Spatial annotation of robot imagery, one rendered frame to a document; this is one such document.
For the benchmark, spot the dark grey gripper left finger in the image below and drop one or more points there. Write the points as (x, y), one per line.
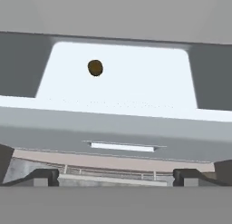
(46, 175)

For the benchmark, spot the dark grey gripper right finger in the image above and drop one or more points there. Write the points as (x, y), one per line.
(185, 175)

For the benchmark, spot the white fridge drawer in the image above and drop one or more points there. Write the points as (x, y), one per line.
(120, 91)

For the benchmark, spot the grey fridge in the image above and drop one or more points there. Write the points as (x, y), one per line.
(18, 64)

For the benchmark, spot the brown round food item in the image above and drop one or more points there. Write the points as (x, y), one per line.
(95, 67)

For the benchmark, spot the white fridge door rail shelf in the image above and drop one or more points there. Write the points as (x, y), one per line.
(111, 179)

